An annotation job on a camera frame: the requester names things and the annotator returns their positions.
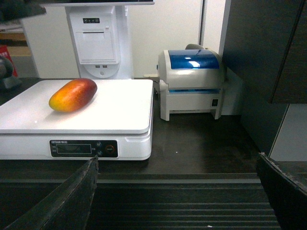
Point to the white checkout scale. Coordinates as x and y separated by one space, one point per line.
115 125

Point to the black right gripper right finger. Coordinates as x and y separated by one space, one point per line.
286 192

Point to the black barcode scanner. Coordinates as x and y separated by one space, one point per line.
7 80

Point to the dark red mango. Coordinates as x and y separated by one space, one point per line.
73 96

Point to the white POS terminal stand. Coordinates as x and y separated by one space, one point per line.
100 36

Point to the wooden shelf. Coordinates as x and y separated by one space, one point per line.
16 43

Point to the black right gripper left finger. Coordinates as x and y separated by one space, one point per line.
67 207

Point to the grey blue label printer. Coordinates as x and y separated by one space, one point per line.
190 81

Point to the red box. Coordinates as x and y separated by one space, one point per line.
4 53

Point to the grey office chair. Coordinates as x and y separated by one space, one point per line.
195 47

